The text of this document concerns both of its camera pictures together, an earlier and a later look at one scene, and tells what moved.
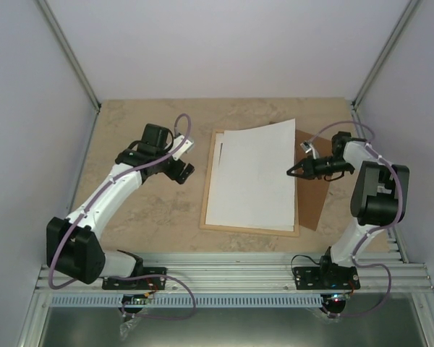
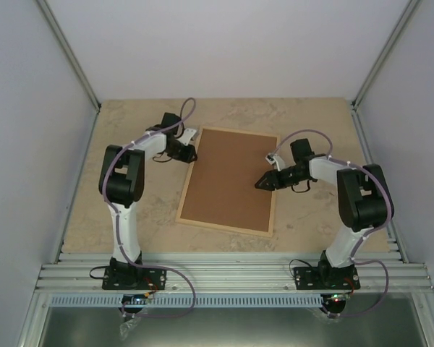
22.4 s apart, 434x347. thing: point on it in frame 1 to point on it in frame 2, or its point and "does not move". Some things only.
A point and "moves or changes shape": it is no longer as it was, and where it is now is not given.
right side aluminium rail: (392, 230) does not move
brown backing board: (311, 193) to (221, 187)
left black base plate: (147, 283) does not move
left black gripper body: (172, 173) to (177, 154)
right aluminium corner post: (385, 52) does not move
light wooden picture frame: (203, 225) moves or changes shape
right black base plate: (332, 277) does not move
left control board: (136, 299) does not move
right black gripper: (309, 168) to (271, 176)
